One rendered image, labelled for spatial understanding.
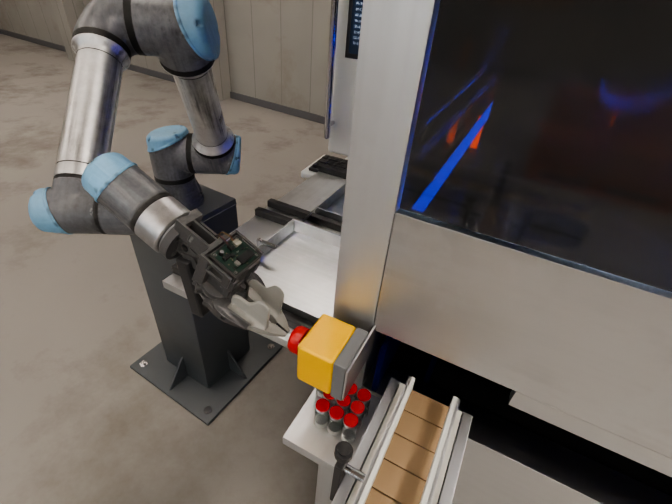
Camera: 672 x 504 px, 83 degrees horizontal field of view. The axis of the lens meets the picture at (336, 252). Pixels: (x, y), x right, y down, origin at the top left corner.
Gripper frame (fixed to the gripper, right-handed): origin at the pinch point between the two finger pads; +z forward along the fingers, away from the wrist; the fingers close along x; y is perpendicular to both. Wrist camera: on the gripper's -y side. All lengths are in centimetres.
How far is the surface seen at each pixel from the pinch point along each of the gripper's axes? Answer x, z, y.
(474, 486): 5.6, 40.5, -6.5
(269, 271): 21.2, -10.9, -17.6
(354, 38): 106, -47, 4
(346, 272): 5.6, 2.2, 12.5
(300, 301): 16.8, -1.2, -13.1
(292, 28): 355, -201, -106
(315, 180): 66, -24, -24
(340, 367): -3.4, 9.1, 7.9
